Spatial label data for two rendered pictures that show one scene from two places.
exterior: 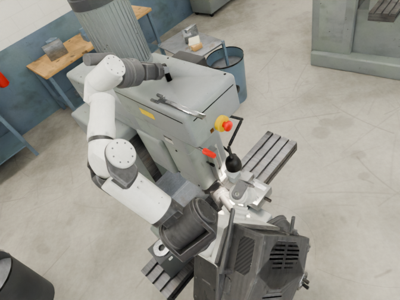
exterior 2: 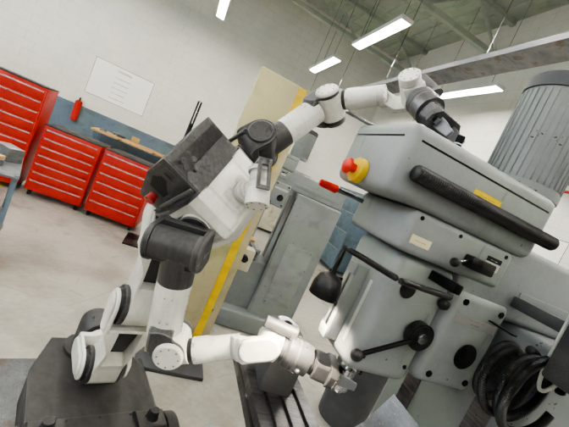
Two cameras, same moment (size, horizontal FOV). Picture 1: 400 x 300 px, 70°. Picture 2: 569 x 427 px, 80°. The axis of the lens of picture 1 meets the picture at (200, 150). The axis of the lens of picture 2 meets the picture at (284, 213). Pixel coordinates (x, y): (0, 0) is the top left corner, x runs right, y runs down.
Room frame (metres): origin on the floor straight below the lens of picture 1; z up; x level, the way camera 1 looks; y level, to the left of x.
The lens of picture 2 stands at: (0.83, -0.94, 1.68)
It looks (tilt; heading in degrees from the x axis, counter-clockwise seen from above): 6 degrees down; 102
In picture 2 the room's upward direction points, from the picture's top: 24 degrees clockwise
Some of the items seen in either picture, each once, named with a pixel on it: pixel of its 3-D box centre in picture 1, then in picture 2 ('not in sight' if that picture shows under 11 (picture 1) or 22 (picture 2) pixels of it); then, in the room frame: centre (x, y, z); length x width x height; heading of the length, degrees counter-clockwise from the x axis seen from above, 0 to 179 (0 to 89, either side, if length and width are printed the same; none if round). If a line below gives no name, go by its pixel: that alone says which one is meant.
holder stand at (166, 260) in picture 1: (175, 248); (279, 352); (0.76, 0.31, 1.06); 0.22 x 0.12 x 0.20; 115
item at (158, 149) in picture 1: (172, 137); (433, 320); (1.13, 0.11, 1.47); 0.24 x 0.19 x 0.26; 122
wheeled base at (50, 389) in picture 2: not in sight; (95, 379); (0.13, 0.24, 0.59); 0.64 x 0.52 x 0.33; 140
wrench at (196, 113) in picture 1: (177, 106); (383, 130); (0.78, 0.02, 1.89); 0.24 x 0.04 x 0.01; 33
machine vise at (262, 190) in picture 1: (240, 184); not in sight; (1.03, -0.15, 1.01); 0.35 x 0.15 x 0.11; 33
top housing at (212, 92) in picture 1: (172, 94); (441, 189); (0.98, 0.02, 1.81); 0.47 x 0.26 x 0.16; 32
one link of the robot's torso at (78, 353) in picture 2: not in sight; (102, 356); (0.11, 0.26, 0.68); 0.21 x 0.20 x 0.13; 140
